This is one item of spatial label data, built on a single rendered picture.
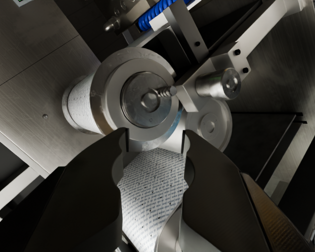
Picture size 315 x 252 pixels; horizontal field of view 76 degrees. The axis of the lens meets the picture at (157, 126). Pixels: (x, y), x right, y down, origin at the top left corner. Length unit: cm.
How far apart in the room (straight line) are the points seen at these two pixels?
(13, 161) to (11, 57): 27
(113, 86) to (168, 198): 22
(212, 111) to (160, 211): 20
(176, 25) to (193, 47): 4
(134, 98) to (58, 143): 36
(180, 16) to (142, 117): 15
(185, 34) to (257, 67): 33
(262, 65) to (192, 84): 33
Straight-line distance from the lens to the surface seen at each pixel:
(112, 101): 26
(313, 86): 60
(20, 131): 58
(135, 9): 54
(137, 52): 30
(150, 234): 38
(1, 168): 68
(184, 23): 32
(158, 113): 28
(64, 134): 59
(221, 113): 40
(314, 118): 66
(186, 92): 29
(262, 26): 43
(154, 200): 40
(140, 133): 28
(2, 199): 63
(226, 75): 27
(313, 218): 41
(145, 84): 27
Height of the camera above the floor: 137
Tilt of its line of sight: 21 degrees down
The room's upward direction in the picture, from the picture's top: 136 degrees counter-clockwise
